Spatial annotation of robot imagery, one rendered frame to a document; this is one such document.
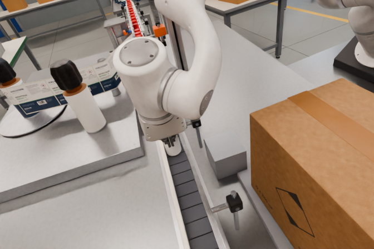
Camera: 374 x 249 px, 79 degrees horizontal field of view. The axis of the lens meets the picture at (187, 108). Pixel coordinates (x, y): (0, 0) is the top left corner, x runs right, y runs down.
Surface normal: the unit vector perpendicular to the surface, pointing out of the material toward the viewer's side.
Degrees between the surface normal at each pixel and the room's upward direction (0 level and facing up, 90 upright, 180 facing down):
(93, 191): 0
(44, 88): 90
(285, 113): 0
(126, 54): 20
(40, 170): 0
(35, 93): 90
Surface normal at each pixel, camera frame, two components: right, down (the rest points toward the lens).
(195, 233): -0.18, -0.77
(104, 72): 0.32, 0.54
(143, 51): -0.08, -0.54
